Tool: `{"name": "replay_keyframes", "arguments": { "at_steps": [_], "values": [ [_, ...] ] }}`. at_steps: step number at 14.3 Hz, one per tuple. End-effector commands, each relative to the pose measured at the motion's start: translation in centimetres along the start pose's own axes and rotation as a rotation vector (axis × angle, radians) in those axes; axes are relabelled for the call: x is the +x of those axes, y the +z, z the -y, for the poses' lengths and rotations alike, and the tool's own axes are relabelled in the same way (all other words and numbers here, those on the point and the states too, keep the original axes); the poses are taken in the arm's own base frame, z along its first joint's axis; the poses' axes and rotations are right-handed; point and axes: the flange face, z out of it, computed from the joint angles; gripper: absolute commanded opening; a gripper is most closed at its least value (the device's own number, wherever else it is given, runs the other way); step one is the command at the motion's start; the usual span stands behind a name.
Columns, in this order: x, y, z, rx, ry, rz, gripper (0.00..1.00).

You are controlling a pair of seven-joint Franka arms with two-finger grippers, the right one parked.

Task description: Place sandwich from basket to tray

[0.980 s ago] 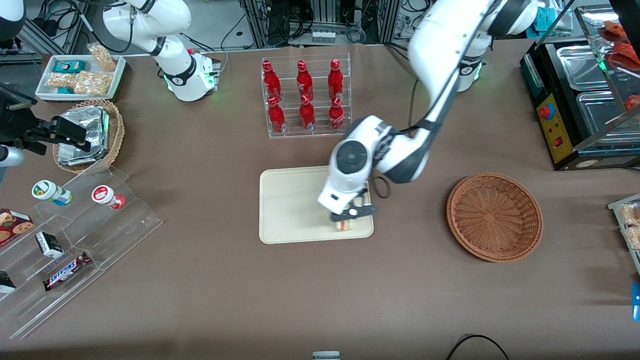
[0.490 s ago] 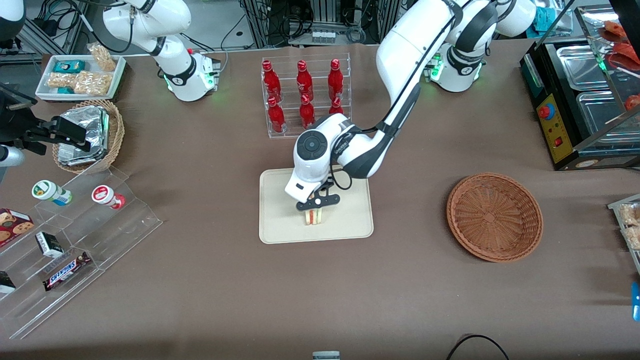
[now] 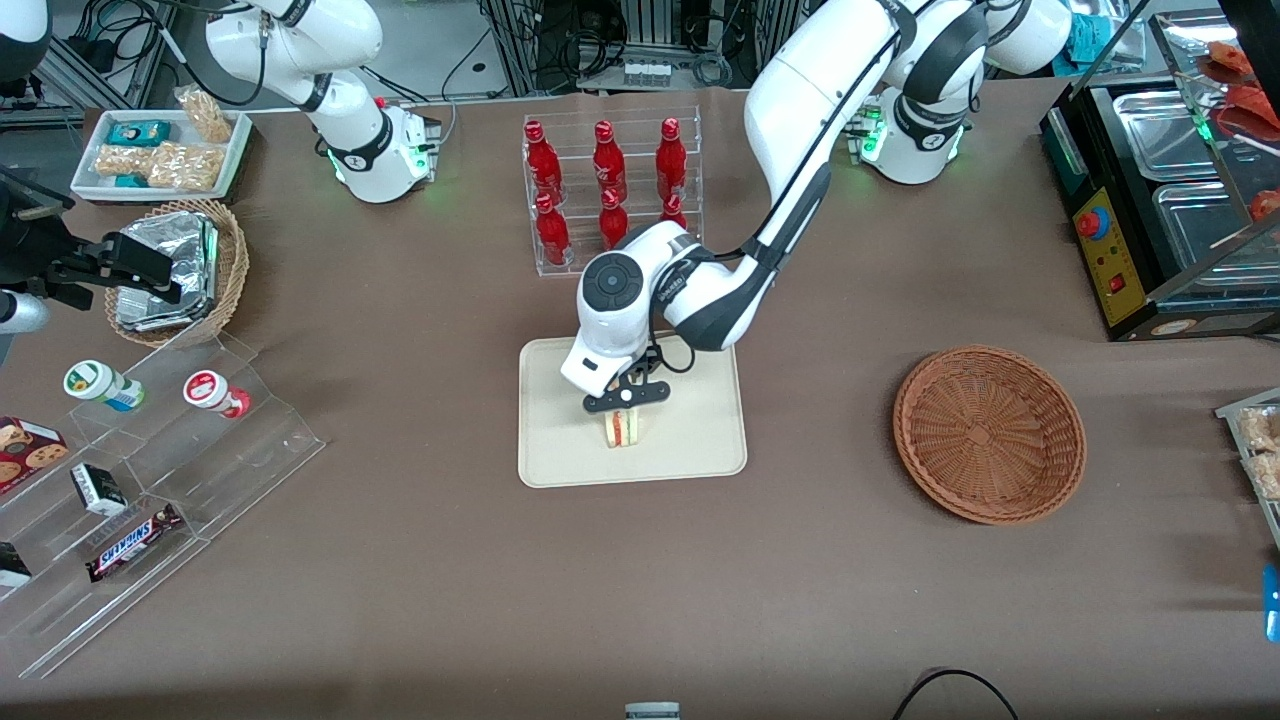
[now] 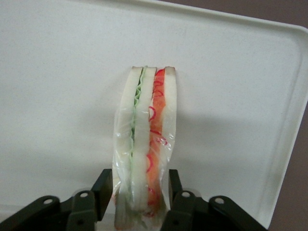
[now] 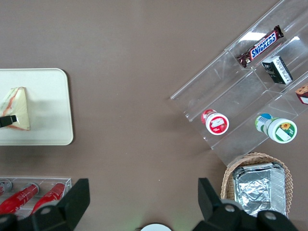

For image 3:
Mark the triangular sandwich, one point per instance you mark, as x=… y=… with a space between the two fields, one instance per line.
x=625 y=430

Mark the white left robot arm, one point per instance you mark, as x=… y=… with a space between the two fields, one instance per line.
x=800 y=110

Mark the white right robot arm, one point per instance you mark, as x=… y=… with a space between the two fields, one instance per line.
x=300 y=40

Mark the beige rectangular tray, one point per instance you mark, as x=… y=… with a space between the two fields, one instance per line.
x=700 y=430

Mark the light wicker basket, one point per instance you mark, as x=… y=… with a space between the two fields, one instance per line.
x=232 y=265

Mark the white snack tray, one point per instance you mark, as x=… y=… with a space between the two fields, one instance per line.
x=85 y=178

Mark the brown wicker basket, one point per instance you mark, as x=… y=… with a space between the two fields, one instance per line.
x=985 y=435

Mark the metal tray with snacks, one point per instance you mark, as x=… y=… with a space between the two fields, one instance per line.
x=1235 y=410

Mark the foil wrapped food pack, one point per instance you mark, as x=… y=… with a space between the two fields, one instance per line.
x=190 y=250

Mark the small clear snack bag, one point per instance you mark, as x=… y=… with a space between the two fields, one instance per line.
x=120 y=160

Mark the large clear snack bag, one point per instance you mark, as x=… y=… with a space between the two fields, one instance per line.
x=186 y=167

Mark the green lid yogurt cup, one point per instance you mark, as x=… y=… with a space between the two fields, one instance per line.
x=100 y=384

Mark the teal snack box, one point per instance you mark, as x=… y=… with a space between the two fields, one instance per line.
x=138 y=132

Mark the red lid yogurt cup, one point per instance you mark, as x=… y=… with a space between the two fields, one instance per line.
x=212 y=391

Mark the clear bag of nuts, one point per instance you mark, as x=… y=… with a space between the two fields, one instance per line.
x=207 y=113

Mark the red cola bottle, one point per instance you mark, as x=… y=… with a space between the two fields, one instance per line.
x=544 y=165
x=673 y=210
x=609 y=165
x=671 y=162
x=612 y=225
x=552 y=238

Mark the clear acrylic stepped shelf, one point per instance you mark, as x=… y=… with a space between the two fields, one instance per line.
x=240 y=450

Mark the cookie box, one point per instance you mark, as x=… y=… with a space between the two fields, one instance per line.
x=25 y=452

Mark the small black white carton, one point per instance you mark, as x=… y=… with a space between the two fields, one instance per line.
x=98 y=489

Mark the clear acrylic bottle rack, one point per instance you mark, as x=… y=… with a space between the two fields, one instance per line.
x=640 y=130

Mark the snickers bar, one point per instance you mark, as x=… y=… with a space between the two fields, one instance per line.
x=133 y=541

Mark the grey device edge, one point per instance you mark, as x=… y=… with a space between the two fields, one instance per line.
x=652 y=711

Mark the white connector block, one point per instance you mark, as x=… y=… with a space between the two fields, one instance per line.
x=647 y=73

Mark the black snack pack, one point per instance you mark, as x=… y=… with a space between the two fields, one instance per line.
x=12 y=566

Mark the red emergency stop button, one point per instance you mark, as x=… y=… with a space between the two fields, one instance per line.
x=1094 y=222

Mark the black food warmer appliance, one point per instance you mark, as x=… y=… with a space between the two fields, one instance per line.
x=1075 y=150

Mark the steel food pan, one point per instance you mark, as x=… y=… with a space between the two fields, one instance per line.
x=1160 y=135
x=1195 y=225

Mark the teal plastic bag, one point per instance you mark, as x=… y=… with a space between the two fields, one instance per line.
x=1092 y=38

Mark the clear puffed snack bag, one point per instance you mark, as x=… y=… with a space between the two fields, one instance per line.
x=1262 y=430
x=1267 y=476

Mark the blue plastic object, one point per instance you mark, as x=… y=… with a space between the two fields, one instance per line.
x=1272 y=605

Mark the red orange food piece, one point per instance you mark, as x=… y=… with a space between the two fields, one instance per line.
x=1250 y=110
x=1228 y=62

